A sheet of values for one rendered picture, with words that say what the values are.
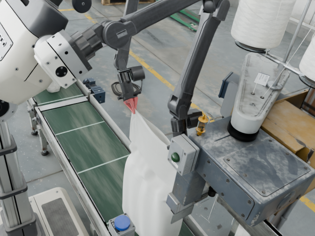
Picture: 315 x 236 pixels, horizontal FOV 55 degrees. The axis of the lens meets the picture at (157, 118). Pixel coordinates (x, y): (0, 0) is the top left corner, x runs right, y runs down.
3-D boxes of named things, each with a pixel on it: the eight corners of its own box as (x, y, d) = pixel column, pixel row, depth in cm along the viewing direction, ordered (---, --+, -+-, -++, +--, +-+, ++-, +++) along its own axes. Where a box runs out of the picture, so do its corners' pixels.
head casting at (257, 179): (169, 191, 104) (185, 124, 87) (221, 168, 117) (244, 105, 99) (231, 267, 85) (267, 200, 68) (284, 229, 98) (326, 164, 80)
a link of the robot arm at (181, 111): (168, 99, 116) (178, 106, 109) (193, 93, 121) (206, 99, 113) (168, 127, 121) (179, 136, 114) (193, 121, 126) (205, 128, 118)
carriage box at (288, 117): (226, 170, 122) (250, 106, 103) (278, 145, 139) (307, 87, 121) (274, 216, 107) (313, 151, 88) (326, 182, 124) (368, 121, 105)
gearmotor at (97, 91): (78, 89, 291) (77, 76, 282) (92, 86, 298) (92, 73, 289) (90, 106, 272) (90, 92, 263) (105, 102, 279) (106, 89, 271)
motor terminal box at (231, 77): (214, 102, 131) (221, 78, 124) (223, 93, 139) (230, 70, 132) (232, 109, 128) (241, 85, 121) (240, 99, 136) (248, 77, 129)
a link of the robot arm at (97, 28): (84, 31, 93) (88, 33, 88) (111, 12, 94) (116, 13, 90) (101, 55, 98) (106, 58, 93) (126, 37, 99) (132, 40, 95)
